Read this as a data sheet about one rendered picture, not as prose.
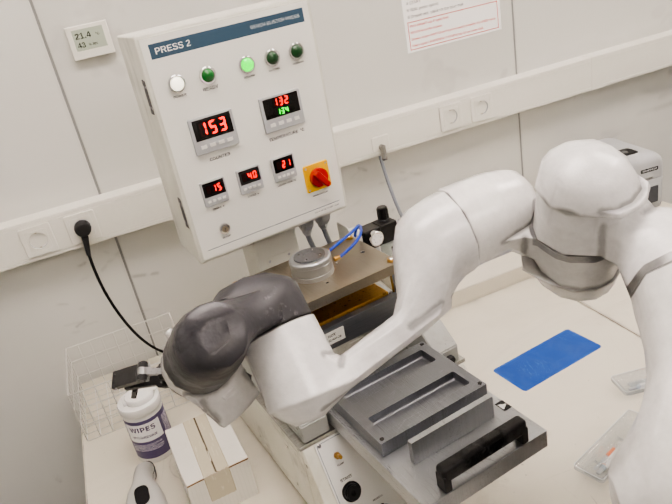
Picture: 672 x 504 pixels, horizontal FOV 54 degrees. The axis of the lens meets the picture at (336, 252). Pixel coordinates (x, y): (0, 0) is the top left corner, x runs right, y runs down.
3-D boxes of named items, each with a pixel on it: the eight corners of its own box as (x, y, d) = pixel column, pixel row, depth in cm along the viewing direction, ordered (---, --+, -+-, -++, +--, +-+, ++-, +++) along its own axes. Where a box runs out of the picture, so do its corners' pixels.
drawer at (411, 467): (322, 418, 111) (313, 381, 108) (425, 363, 119) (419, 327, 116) (428, 529, 87) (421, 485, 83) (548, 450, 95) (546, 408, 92)
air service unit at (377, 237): (350, 280, 145) (338, 219, 139) (403, 256, 151) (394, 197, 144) (362, 287, 141) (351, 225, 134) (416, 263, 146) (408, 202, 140)
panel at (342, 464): (355, 548, 107) (312, 444, 107) (493, 460, 119) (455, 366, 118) (360, 552, 106) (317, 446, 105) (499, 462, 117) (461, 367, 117)
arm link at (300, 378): (444, 178, 79) (207, 290, 74) (521, 316, 76) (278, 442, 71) (427, 205, 90) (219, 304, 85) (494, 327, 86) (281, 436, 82)
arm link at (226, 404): (165, 319, 81) (161, 329, 85) (158, 424, 76) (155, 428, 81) (264, 324, 84) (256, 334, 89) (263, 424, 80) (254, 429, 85)
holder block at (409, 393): (328, 403, 108) (325, 390, 107) (424, 352, 116) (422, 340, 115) (383, 457, 95) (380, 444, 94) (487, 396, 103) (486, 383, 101)
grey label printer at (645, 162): (556, 200, 206) (554, 148, 199) (611, 184, 210) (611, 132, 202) (606, 226, 184) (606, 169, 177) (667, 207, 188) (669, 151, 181)
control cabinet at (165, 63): (208, 335, 143) (114, 35, 116) (336, 279, 156) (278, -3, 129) (236, 368, 130) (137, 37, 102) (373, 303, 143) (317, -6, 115)
